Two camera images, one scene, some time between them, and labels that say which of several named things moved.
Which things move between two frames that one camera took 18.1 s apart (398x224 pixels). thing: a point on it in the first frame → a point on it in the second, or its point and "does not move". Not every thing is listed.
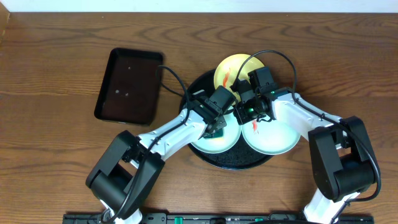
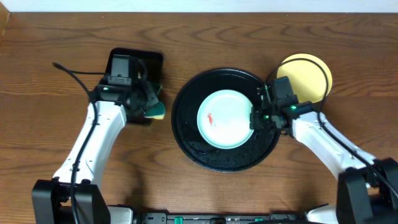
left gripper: [216, 126] → [150, 101]
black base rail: [219, 218] does not move
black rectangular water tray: [130, 90] does not move
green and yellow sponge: [216, 133] → [157, 112]
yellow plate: [226, 70] → [308, 79]
